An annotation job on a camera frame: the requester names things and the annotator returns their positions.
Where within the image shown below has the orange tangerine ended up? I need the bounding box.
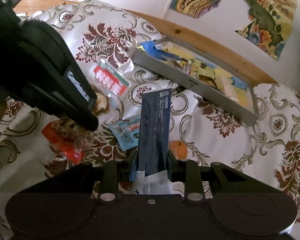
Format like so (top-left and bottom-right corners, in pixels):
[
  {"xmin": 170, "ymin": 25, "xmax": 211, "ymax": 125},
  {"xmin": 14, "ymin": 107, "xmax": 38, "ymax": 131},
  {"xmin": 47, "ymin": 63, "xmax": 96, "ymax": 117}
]
[{"xmin": 169, "ymin": 140, "xmax": 187, "ymax": 160}]

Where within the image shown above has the dark blue snack packet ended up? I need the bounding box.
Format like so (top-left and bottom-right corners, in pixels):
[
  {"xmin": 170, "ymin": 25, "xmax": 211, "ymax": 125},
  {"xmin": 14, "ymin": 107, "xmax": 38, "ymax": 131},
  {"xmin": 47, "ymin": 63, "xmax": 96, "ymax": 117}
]
[{"xmin": 132, "ymin": 88, "xmax": 172, "ymax": 194}]

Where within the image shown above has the light blue pig packet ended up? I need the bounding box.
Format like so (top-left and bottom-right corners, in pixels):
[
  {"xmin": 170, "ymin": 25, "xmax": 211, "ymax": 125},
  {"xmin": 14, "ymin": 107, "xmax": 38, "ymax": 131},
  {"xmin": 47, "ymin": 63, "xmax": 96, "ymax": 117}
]
[{"xmin": 109, "ymin": 115, "xmax": 140, "ymax": 151}]

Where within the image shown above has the red quail egg pack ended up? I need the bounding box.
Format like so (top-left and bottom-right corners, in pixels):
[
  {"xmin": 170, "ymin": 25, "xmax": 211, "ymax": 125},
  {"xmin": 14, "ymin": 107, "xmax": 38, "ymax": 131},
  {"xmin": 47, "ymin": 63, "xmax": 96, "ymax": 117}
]
[{"xmin": 92, "ymin": 57, "xmax": 130, "ymax": 116}]

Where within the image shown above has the gold foil snack packet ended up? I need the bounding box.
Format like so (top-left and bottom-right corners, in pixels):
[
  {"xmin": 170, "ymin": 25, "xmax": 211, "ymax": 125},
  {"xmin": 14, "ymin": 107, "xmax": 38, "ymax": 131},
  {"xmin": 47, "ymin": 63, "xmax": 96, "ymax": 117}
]
[{"xmin": 197, "ymin": 74, "xmax": 217, "ymax": 89}]

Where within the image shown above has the clear dark snack bag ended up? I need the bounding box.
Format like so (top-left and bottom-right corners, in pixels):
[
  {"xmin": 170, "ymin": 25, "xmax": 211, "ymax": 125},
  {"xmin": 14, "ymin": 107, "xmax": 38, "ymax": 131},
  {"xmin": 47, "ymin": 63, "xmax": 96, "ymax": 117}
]
[{"xmin": 169, "ymin": 59, "xmax": 188, "ymax": 70}]

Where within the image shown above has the rice cracker pack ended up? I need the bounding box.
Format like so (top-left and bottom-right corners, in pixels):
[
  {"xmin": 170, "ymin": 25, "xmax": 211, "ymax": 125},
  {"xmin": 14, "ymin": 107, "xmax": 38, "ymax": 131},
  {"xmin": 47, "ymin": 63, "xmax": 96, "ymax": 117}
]
[{"xmin": 215, "ymin": 75, "xmax": 239, "ymax": 102}]

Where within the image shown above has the yellow green candy pack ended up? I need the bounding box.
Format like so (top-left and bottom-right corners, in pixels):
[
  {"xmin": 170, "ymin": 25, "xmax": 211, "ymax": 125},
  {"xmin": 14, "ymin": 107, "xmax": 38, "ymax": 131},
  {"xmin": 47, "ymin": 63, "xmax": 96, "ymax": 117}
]
[{"xmin": 180, "ymin": 59, "xmax": 200, "ymax": 77}]

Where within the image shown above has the floral white bed cover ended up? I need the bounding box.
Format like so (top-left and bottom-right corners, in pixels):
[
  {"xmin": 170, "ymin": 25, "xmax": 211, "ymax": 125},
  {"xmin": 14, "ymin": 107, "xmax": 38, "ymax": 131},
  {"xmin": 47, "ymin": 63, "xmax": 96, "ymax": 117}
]
[{"xmin": 0, "ymin": 0, "xmax": 300, "ymax": 235}]

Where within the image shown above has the grey metal tray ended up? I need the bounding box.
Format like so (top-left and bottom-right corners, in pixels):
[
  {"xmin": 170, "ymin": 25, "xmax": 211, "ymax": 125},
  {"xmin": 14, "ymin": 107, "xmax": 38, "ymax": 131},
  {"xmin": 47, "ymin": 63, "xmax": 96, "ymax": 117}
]
[{"xmin": 132, "ymin": 37, "xmax": 258, "ymax": 126}]

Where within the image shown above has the frog drawing paper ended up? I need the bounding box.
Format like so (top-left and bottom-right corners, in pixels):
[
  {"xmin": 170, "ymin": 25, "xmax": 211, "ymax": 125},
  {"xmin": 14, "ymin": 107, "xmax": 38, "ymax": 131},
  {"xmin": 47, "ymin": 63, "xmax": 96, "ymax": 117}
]
[{"xmin": 138, "ymin": 41, "xmax": 248, "ymax": 108}]

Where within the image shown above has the landscape drawing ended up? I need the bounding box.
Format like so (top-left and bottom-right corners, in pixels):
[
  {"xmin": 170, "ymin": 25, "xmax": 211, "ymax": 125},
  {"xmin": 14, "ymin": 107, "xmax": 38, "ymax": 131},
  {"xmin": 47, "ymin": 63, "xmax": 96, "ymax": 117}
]
[{"xmin": 236, "ymin": 0, "xmax": 296, "ymax": 59}]

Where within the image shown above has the wooden bed frame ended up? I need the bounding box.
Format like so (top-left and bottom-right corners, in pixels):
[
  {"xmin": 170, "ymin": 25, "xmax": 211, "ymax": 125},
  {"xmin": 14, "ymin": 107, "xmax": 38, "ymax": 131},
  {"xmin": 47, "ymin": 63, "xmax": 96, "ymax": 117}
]
[{"xmin": 13, "ymin": 0, "xmax": 276, "ymax": 86}]

